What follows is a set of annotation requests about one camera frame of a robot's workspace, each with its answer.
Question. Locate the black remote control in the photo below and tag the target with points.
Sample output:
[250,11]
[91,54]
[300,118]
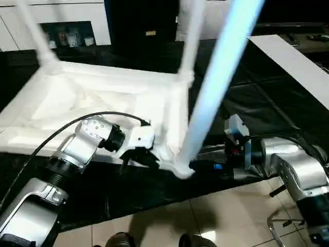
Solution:
[317,37]

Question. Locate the black robot right foot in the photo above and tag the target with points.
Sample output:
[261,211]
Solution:
[196,240]

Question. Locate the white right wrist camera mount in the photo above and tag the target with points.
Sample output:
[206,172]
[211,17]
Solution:
[236,126]

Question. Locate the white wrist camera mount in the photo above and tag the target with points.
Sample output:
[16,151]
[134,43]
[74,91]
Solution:
[140,139]
[236,126]

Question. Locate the dark low tv bench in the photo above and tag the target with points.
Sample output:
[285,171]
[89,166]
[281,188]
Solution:
[313,46]

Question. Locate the black television with red logo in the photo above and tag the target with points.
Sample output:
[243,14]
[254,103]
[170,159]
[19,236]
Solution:
[295,24]

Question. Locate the silver metal stand frame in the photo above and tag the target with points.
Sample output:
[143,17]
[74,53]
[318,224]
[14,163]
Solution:
[275,231]

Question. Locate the white sideboard cabinet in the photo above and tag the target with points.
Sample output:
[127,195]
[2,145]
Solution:
[64,13]

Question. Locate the small tan label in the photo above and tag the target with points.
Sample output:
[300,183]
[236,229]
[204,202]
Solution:
[150,33]

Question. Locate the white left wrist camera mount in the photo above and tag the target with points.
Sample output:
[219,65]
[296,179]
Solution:
[140,139]

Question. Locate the black floor stand foot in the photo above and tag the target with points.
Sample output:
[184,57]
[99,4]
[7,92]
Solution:
[277,191]

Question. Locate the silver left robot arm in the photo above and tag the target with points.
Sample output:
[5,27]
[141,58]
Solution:
[51,180]

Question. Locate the black sofa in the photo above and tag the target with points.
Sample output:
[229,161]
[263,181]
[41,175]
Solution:
[141,25]

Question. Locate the black work mat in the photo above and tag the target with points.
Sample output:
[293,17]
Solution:
[257,108]

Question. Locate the white plastic table top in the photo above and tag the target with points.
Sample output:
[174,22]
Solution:
[90,90]

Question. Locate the small white jar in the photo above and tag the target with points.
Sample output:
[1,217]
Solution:
[88,41]

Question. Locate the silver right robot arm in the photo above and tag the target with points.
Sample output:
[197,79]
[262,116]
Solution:
[295,167]

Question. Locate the white flat board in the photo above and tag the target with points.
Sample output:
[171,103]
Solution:
[290,67]

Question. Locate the white plastic table leg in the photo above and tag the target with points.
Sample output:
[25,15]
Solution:
[191,38]
[41,38]
[218,77]

